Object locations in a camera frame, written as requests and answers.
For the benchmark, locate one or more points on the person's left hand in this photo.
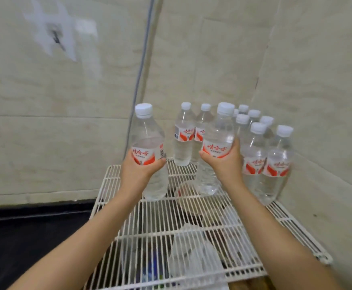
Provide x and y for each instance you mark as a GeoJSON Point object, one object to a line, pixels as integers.
{"type": "Point", "coordinates": [135, 178]}

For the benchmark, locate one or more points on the person's right hand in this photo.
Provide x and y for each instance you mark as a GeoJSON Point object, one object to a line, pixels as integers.
{"type": "Point", "coordinates": [228, 170]}

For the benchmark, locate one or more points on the person's right thumb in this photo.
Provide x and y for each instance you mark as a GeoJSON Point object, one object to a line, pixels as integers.
{"type": "Point", "coordinates": [208, 160]}

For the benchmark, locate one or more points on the person's left thumb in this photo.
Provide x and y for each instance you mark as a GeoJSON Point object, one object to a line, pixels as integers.
{"type": "Point", "coordinates": [157, 166]}

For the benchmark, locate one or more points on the red-label water bottle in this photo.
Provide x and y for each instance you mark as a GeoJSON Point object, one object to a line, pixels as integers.
{"type": "Point", "coordinates": [219, 132]}
{"type": "Point", "coordinates": [147, 129]}

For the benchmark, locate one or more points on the person's left forearm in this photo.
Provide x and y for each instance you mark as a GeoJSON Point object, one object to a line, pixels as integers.
{"type": "Point", "coordinates": [82, 244]}

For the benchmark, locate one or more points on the person's right forearm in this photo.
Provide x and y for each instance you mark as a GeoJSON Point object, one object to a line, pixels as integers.
{"type": "Point", "coordinates": [272, 238]}

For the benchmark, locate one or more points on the round brown bowl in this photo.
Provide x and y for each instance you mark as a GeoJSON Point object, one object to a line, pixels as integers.
{"type": "Point", "coordinates": [194, 203]}

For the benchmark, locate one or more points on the cluster of water bottles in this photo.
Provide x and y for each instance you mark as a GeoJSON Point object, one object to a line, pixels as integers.
{"type": "Point", "coordinates": [254, 154]}

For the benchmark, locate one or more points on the clear plastic bag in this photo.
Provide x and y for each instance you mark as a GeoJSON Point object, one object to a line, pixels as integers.
{"type": "Point", "coordinates": [194, 259]}

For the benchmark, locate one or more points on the blue package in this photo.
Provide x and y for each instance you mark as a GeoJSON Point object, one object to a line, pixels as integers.
{"type": "Point", "coordinates": [151, 270]}

